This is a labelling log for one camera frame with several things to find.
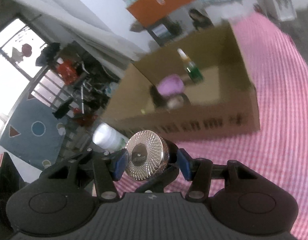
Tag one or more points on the red checked tablecloth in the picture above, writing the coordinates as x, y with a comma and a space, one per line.
281, 130

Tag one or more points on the white hanging cloth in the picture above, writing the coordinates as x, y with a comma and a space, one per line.
81, 25

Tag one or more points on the white box with portrait print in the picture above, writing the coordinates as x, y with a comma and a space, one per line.
199, 20

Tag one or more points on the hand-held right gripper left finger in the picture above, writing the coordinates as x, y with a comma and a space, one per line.
120, 164

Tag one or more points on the white water dispenser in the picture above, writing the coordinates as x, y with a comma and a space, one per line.
279, 2

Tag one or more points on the dark blue box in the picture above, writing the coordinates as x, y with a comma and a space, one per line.
161, 33

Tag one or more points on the orange box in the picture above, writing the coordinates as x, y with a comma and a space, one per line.
161, 2

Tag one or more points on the purple plastic lid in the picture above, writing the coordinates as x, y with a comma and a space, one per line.
170, 86

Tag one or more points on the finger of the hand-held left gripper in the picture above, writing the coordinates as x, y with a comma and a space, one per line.
156, 180

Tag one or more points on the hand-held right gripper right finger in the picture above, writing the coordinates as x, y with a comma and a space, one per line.
184, 165

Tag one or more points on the red plastic bag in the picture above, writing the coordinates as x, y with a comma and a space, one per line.
66, 71
86, 120

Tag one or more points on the blue patterned floor mat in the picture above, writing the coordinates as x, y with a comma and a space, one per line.
31, 142

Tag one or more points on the gold ribbed round jar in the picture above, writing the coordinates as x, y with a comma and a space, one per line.
144, 155

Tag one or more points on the window with metal railing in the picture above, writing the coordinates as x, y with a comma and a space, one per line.
8, 62

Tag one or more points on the green dropper bottle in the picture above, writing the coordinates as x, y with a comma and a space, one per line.
194, 72

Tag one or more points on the wheelchair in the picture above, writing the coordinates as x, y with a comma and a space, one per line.
93, 87

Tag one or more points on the dark cloth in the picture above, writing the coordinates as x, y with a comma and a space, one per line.
47, 53

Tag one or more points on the white supplement bottle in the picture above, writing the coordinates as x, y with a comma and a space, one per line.
106, 137

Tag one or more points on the printed cardboard box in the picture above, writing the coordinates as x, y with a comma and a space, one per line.
194, 125

